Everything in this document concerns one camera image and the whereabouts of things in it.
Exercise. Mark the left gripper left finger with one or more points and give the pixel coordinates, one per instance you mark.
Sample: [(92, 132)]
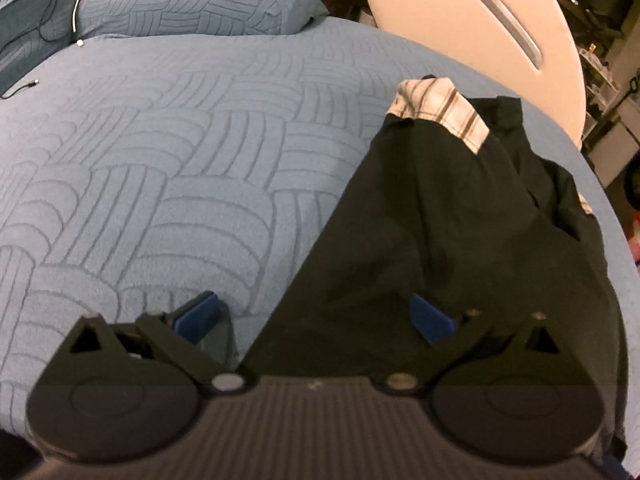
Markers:
[(117, 391)]

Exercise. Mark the black garment with striped lining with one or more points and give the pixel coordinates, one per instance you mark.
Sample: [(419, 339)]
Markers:
[(451, 202)]

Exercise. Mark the light blue quilted bedspread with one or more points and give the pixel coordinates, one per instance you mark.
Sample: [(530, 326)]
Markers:
[(137, 172)]

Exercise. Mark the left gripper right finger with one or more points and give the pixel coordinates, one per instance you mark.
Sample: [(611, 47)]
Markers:
[(508, 391)]

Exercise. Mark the dark teal pillow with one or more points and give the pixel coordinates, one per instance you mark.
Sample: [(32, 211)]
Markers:
[(31, 31)]

